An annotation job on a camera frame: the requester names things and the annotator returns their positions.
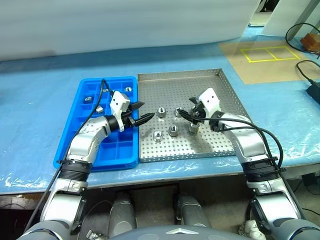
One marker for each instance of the brown wooden block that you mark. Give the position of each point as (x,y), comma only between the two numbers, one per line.
(310,41)

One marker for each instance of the brown table mat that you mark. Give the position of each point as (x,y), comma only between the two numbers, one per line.
(262,72)

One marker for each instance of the blue compartment tray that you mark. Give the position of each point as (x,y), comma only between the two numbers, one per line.
(125,150)

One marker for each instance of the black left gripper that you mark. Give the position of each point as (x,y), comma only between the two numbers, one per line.
(127,117)

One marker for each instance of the grey robot torso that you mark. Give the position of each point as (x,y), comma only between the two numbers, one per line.
(175,232)

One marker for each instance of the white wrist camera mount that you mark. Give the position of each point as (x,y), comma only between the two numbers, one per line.
(117,100)
(210,100)

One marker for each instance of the small grey metal fitting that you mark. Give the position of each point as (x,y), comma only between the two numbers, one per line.
(93,235)

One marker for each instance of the perforated metal tray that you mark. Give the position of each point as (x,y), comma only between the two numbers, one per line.
(212,82)

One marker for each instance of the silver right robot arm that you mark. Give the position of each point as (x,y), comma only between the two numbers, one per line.
(250,142)

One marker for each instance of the blue plastic table cover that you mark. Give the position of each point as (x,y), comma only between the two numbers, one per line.
(30,112)

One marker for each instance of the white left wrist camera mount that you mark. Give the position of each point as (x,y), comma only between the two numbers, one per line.
(117,100)

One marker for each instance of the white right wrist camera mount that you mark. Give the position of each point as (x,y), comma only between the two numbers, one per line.
(210,100)

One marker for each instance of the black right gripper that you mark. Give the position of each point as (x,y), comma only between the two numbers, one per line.
(198,112)

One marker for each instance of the white foam backdrop sheet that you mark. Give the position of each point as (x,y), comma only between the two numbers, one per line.
(125,25)

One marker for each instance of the metal nut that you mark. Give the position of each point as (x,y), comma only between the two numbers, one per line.
(161,111)
(178,112)

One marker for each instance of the black power adapter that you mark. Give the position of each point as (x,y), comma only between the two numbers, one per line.
(315,91)

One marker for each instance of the dark grey rounded robot leg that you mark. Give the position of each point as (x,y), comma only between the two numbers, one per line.
(192,212)
(122,212)

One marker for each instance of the yellow tape rectangle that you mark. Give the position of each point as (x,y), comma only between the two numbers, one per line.
(267,47)

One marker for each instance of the white upright panel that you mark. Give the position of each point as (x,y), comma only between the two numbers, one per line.
(282,15)

